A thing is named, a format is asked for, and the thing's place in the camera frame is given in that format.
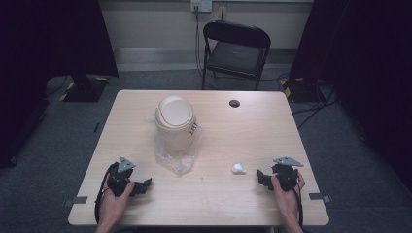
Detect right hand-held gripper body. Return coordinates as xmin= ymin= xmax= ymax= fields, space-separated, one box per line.
xmin=271 ymin=156 xmax=305 ymax=192

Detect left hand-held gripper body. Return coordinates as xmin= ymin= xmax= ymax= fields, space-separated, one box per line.
xmin=106 ymin=156 xmax=137 ymax=197

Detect white paper ball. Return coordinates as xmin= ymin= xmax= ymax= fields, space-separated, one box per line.
xmin=230 ymin=162 xmax=248 ymax=176

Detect beige swing-lid trash can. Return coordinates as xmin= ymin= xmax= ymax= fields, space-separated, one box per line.
xmin=154 ymin=95 xmax=198 ymax=152

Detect person's right hand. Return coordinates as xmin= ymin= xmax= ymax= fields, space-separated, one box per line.
xmin=270 ymin=171 xmax=306 ymax=222

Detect person's left hand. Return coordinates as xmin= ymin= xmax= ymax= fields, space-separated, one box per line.
xmin=97 ymin=179 xmax=136 ymax=224

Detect clear plastic bag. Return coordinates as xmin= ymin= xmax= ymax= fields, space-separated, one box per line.
xmin=154 ymin=127 xmax=201 ymax=177

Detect grey tape strip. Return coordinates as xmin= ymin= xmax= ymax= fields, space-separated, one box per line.
xmin=308 ymin=192 xmax=332 ymax=204
xmin=62 ymin=195 xmax=88 ymax=209

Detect black stand base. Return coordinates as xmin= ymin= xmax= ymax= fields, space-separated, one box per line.
xmin=279 ymin=77 xmax=326 ymax=104
xmin=58 ymin=73 xmax=110 ymax=104

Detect black folding chair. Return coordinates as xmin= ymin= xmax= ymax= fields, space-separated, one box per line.
xmin=201 ymin=19 xmax=272 ymax=91

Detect dark curtain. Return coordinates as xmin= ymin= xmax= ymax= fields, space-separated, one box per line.
xmin=0 ymin=0 xmax=120 ymax=169
xmin=289 ymin=0 xmax=412 ymax=193

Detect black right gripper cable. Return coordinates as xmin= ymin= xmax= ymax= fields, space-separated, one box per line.
xmin=291 ymin=183 xmax=305 ymax=228

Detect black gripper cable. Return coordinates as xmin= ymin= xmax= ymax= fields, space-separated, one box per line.
xmin=93 ymin=161 xmax=120 ymax=225
xmin=291 ymin=183 xmax=305 ymax=228

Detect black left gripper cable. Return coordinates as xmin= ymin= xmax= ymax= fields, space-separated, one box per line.
xmin=93 ymin=161 xmax=120 ymax=225

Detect black floor cables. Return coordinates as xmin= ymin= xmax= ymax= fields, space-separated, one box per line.
xmin=291 ymin=86 xmax=339 ymax=130

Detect black cable from outlet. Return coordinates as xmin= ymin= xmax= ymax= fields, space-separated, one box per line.
xmin=193 ymin=6 xmax=205 ymax=78

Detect white wall outlet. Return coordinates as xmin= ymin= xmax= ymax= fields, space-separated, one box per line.
xmin=189 ymin=0 xmax=214 ymax=14

